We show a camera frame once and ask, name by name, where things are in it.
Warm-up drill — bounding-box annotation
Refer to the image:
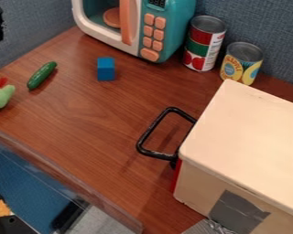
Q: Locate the cabinet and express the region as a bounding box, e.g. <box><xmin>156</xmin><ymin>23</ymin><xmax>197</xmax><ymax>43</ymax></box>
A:
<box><xmin>172</xmin><ymin>79</ymin><xmax>293</xmax><ymax>234</ymax></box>

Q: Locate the blue block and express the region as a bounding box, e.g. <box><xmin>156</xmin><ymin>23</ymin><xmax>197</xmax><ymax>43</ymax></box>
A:
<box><xmin>96</xmin><ymin>57</ymin><xmax>117</xmax><ymax>82</ymax></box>

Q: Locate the toy microwave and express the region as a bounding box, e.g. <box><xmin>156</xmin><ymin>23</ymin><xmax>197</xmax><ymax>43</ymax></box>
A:
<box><xmin>71</xmin><ymin>0</ymin><xmax>199</xmax><ymax>64</ymax></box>

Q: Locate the green toy cucumber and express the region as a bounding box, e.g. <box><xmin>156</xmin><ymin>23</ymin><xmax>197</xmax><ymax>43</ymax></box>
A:
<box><xmin>27</xmin><ymin>61</ymin><xmax>59</xmax><ymax>91</ymax></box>

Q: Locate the yellow can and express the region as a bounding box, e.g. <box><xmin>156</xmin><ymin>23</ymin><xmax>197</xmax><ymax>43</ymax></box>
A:
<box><xmin>218</xmin><ymin>41</ymin><xmax>266</xmax><ymax>86</ymax></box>

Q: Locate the red and green can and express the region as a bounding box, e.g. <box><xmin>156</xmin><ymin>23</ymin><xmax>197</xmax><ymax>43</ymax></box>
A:
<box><xmin>181</xmin><ymin>15</ymin><xmax>228</xmax><ymax>72</ymax></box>

